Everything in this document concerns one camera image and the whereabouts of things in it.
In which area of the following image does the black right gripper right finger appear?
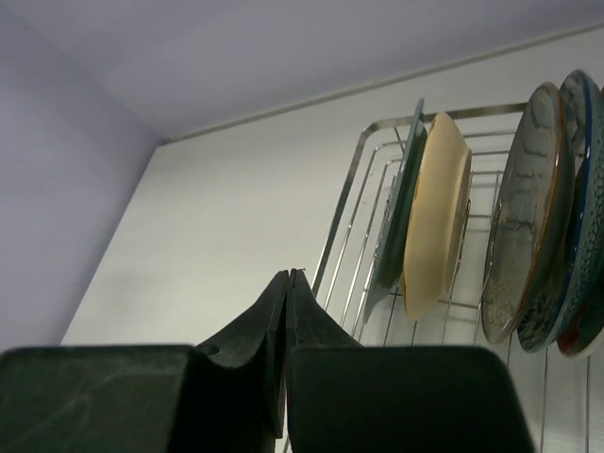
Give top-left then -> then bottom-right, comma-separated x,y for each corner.
285,269 -> 361,352

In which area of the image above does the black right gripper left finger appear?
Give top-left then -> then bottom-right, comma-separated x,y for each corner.
195,271 -> 289,444

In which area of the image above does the teal green plate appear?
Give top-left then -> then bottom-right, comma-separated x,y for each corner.
362,98 -> 428,323

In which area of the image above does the cream bird plate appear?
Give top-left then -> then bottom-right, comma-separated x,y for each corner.
402,112 -> 472,321

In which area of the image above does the grey reindeer plate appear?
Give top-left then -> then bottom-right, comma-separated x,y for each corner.
480,82 -> 575,344

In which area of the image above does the blue floral plate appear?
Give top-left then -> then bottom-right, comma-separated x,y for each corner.
517,70 -> 598,353

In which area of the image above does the red and teal plate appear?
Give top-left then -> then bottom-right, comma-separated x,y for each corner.
557,89 -> 603,359

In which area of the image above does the metal wire dish rack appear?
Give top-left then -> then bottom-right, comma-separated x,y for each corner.
282,101 -> 604,453

